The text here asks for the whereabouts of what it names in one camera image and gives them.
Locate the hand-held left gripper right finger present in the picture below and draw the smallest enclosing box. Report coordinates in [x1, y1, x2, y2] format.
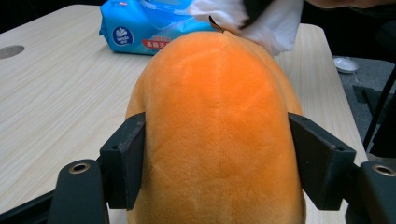
[288, 112, 357, 212]

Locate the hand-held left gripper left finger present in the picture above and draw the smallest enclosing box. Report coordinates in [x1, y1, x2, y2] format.
[99, 112, 147, 211]

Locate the white round dish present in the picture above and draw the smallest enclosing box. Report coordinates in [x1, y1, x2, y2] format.
[332, 56, 361, 75]

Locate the black stand leg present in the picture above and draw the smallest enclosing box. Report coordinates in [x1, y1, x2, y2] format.
[361, 66, 396, 152]

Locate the orange plush toy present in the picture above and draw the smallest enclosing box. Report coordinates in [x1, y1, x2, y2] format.
[124, 30, 308, 224]

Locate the blue wet wipes pack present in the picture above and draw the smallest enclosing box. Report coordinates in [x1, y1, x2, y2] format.
[98, 0, 219, 57]

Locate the white wet wipe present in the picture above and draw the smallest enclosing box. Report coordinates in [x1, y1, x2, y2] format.
[186, 0, 304, 57]

